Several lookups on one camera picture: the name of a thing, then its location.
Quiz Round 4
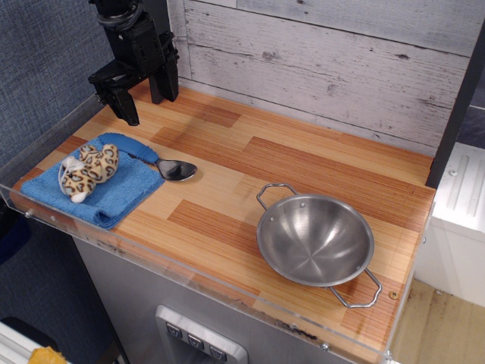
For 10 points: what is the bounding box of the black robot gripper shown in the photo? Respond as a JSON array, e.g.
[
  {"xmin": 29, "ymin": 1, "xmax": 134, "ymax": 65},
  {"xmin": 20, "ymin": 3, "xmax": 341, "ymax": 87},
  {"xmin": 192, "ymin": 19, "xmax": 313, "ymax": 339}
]
[{"xmin": 89, "ymin": 14, "xmax": 179, "ymax": 126}]

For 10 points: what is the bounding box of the leopard print plush toy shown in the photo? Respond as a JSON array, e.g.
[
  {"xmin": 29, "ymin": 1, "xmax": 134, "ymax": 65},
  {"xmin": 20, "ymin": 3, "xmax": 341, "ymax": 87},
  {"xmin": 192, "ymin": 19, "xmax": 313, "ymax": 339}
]
[{"xmin": 58, "ymin": 144, "xmax": 119, "ymax": 203}]

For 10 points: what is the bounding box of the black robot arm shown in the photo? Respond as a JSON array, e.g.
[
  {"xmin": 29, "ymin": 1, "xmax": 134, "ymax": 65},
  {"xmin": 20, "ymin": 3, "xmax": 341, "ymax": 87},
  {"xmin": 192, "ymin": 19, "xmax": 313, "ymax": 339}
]
[{"xmin": 89, "ymin": 1, "xmax": 179, "ymax": 126}]

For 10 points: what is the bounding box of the blue folded cloth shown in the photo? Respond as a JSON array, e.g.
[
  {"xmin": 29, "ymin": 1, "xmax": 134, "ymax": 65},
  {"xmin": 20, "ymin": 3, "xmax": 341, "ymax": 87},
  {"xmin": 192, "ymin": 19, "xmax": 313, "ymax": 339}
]
[{"xmin": 20, "ymin": 152, "xmax": 164, "ymax": 230}]

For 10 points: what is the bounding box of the silver cabinet with button panel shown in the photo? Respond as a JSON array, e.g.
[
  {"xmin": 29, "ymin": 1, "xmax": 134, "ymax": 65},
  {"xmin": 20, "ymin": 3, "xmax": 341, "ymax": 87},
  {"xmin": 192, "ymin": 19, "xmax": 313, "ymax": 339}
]
[{"xmin": 75, "ymin": 240, "xmax": 383, "ymax": 363}]

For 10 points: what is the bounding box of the yellow object at bottom left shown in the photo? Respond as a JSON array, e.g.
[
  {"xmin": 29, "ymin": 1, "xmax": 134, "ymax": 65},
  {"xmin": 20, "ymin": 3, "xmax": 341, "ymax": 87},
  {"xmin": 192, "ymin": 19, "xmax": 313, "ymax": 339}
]
[{"xmin": 27, "ymin": 347, "xmax": 67, "ymax": 364}]

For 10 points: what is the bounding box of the white grooved side cabinet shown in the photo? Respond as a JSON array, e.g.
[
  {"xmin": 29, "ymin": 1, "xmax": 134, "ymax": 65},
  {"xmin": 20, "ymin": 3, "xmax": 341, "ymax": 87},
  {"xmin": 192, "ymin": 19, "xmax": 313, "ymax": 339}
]
[{"xmin": 415, "ymin": 143, "xmax": 484, "ymax": 306}]

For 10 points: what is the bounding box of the dark left vertical post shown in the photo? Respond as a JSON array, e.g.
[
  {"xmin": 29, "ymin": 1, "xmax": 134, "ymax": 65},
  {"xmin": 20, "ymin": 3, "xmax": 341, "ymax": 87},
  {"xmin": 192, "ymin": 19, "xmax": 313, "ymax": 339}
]
[{"xmin": 139, "ymin": 0, "xmax": 179, "ymax": 103}]

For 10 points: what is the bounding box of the dark vertical post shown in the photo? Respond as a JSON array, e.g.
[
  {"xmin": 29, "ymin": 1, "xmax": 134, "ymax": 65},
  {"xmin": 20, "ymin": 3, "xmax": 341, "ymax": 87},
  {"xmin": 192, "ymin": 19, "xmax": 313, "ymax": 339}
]
[
  {"xmin": 139, "ymin": 0, "xmax": 179, "ymax": 103},
  {"xmin": 418, "ymin": 1, "xmax": 484, "ymax": 188}
]

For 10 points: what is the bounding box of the blue handled metal spoon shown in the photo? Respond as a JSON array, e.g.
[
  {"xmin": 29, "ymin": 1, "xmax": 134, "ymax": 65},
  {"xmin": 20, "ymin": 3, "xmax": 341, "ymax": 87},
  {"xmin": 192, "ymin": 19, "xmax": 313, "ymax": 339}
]
[{"xmin": 99, "ymin": 133, "xmax": 198, "ymax": 181}]

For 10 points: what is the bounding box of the stainless steel two-handled pot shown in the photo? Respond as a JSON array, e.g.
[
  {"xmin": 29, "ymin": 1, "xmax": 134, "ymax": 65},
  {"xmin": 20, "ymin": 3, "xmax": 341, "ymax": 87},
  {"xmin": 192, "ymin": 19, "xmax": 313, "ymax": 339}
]
[{"xmin": 256, "ymin": 191, "xmax": 375, "ymax": 293}]

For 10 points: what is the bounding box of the dark right vertical post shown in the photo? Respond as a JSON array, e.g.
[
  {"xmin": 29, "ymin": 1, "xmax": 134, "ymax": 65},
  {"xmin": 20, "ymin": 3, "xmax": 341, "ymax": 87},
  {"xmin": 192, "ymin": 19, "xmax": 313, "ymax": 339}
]
[{"xmin": 418, "ymin": 1, "xmax": 484, "ymax": 188}]

